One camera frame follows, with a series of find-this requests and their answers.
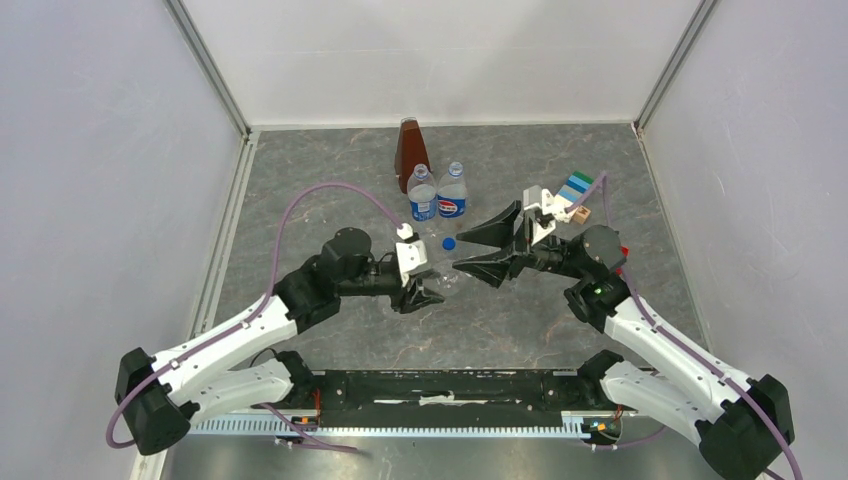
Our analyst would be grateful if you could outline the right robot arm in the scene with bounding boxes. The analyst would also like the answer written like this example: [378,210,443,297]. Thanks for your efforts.
[453,202,802,479]

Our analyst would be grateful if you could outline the aluminium frame post right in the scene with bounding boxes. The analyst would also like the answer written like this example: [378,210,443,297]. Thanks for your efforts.
[632,0,720,138]

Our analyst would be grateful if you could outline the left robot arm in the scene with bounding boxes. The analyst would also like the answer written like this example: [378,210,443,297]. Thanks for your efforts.
[106,225,444,455]

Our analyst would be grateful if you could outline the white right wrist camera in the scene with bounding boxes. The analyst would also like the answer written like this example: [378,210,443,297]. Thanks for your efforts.
[521,185,576,246]

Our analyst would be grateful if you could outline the light wooden cube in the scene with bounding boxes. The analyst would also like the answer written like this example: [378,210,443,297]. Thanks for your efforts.
[572,206,591,225]

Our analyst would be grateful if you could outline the blue green stacked block toy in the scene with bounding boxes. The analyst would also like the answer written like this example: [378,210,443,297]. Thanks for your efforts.
[557,170,594,205]

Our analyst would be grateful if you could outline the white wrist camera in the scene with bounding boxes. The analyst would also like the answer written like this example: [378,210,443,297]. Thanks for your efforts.
[521,185,576,246]
[395,223,428,287]

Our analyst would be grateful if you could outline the brown wooden metronome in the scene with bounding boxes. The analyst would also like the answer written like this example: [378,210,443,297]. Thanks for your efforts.
[394,117,432,194]

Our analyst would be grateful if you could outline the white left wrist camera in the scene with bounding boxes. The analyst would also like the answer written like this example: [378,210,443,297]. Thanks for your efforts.
[395,223,428,287]

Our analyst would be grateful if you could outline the Pepsi bottle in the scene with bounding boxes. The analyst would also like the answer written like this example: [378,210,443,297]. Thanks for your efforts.
[437,161,468,219]
[407,164,437,222]

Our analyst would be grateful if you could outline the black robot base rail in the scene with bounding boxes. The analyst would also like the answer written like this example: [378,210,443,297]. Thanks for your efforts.
[273,351,625,445]

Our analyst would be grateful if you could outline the aluminium frame post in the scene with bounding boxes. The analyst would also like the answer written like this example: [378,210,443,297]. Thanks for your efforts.
[632,0,720,138]
[163,0,251,138]

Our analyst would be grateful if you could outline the clear unlabelled plastic bottle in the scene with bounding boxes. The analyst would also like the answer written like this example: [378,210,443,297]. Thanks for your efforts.
[424,260,474,297]

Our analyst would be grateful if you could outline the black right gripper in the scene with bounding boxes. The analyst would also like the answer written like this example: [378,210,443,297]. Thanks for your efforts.
[452,199,587,288]

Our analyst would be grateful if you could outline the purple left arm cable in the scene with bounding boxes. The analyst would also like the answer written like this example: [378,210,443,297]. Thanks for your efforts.
[105,182,405,455]

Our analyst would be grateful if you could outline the aluminium frame post left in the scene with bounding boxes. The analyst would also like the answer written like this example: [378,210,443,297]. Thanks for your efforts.
[163,0,251,138]

